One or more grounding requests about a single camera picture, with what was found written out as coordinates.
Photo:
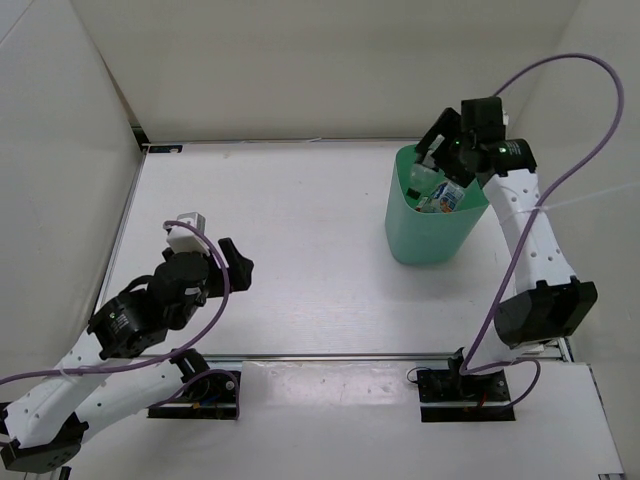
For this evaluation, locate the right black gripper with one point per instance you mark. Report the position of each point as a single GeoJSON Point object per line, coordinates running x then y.
{"type": "Point", "coordinates": [443, 127]}

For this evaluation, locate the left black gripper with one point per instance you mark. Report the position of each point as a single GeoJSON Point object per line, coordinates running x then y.
{"type": "Point", "coordinates": [239, 267]}

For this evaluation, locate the clear bottle black label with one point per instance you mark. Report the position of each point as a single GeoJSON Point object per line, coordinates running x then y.
{"type": "Point", "coordinates": [424, 175]}

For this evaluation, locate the clear bottle blue orange label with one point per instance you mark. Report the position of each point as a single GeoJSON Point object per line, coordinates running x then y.
{"type": "Point", "coordinates": [445, 198]}

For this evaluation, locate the clear bottle red label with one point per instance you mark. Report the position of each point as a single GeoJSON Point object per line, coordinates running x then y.
{"type": "Point", "coordinates": [424, 205]}

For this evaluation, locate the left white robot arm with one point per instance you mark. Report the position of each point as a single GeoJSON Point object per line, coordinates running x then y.
{"type": "Point", "coordinates": [102, 379]}

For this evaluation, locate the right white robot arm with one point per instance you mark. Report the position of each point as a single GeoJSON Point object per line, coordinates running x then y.
{"type": "Point", "coordinates": [541, 298]}

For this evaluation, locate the green plastic bin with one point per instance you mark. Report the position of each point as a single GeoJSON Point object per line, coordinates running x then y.
{"type": "Point", "coordinates": [416, 238]}

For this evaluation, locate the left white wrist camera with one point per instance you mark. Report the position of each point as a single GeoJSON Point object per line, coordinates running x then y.
{"type": "Point", "coordinates": [183, 240]}

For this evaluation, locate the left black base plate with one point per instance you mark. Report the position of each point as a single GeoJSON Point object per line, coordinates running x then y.
{"type": "Point", "coordinates": [214, 398]}

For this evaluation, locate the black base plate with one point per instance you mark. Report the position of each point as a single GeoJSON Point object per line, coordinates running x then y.
{"type": "Point", "coordinates": [446, 397]}
{"type": "Point", "coordinates": [214, 398]}

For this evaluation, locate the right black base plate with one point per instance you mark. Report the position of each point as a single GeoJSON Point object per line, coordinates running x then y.
{"type": "Point", "coordinates": [446, 397]}

